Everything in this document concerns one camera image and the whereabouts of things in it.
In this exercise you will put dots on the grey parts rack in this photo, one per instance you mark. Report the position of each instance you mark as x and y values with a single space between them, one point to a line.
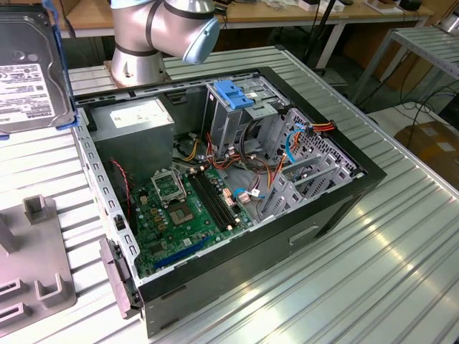
36 251

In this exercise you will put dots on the black case fan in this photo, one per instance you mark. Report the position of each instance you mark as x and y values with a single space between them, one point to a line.
118 200

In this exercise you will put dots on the green motherboard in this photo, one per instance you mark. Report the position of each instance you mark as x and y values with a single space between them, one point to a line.
179 236

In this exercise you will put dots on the hard disk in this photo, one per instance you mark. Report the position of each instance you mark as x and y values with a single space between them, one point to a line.
28 53

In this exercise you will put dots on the black open PC case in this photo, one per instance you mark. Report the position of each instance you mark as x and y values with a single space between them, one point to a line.
233 265

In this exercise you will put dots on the long wooden desk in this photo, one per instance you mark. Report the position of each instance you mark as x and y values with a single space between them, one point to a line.
279 14

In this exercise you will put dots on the black RAM slot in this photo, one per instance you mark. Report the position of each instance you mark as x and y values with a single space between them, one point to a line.
205 200
210 200
215 200
219 200

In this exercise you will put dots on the CPU socket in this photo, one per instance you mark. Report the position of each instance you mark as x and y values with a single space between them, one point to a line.
181 215

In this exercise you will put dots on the blue expansion slot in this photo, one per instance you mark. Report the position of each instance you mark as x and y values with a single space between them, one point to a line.
179 255

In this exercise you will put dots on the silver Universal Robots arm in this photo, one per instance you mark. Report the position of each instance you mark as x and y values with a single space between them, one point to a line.
143 28

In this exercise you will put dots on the grey power supply unit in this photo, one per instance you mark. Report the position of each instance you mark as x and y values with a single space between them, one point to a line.
132 143

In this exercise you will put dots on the grey optical drive cage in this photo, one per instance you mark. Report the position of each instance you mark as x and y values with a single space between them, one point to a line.
222 125

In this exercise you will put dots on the blue plastic drive latch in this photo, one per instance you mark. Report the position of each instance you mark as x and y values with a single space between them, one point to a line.
233 96

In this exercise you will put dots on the cardboard box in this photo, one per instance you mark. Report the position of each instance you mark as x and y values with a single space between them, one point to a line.
430 143

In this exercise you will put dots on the perforated metal disk bay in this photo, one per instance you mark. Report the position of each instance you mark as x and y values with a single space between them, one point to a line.
322 150

